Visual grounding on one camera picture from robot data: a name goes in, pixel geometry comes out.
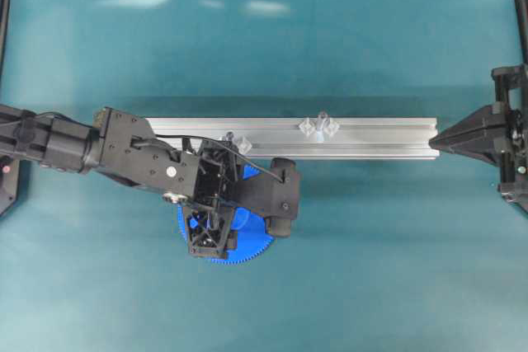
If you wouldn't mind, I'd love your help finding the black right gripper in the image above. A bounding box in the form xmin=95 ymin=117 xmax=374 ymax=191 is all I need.
xmin=429 ymin=63 xmax=527 ymax=214

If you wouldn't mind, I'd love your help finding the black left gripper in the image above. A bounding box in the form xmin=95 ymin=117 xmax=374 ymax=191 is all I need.
xmin=182 ymin=139 xmax=240 ymax=258

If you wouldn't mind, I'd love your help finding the large blue plastic gear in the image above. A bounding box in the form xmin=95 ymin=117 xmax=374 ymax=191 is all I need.
xmin=177 ymin=165 xmax=274 ymax=265

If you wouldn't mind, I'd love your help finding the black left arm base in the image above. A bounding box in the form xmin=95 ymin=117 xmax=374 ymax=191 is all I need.
xmin=0 ymin=155 xmax=20 ymax=216

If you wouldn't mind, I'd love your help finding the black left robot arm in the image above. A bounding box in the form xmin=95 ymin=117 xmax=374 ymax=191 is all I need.
xmin=1 ymin=106 xmax=239 ymax=259

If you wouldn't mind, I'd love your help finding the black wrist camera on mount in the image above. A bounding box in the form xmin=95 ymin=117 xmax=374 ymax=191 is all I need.
xmin=233 ymin=157 xmax=301 ymax=237

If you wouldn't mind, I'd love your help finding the black camera cable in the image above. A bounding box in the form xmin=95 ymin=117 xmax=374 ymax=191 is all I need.
xmin=131 ymin=134 xmax=290 ymax=183

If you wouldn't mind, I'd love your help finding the silver aluminium extrusion rail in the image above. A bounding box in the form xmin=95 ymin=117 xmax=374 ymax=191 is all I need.
xmin=148 ymin=116 xmax=439 ymax=160

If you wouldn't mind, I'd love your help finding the steel shaft near rail end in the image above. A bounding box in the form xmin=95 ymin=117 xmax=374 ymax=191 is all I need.
xmin=315 ymin=111 xmax=328 ymax=143

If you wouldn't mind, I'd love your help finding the clear plastic bracket upper pair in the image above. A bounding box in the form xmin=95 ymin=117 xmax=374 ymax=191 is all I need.
xmin=323 ymin=119 xmax=340 ymax=138

